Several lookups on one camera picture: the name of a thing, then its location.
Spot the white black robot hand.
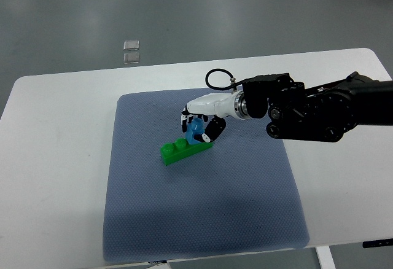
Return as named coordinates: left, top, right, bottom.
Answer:
left=181, top=90, right=250, bottom=143

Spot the blue toy block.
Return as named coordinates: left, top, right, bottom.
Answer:
left=185, top=118, right=204, bottom=145

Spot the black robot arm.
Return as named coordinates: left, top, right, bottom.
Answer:
left=222, top=72, right=392, bottom=142

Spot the green four-stud toy block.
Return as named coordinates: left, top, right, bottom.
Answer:
left=160, top=138, right=213, bottom=166

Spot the grey-blue textured mat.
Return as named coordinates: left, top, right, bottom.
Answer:
left=103, top=89, right=309, bottom=263

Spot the lower metal floor plate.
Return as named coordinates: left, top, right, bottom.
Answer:
left=123, top=52, right=140, bottom=64

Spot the metal floor plate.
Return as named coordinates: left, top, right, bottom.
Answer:
left=123, top=52, right=140, bottom=64
left=123, top=40, right=139, bottom=51

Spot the upper metal floor plate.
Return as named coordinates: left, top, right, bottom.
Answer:
left=123, top=40, right=139, bottom=51

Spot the white table leg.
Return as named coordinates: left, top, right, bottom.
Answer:
left=315, top=246, right=336, bottom=269

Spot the black table control panel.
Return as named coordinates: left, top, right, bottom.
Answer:
left=362, top=238, right=393, bottom=249

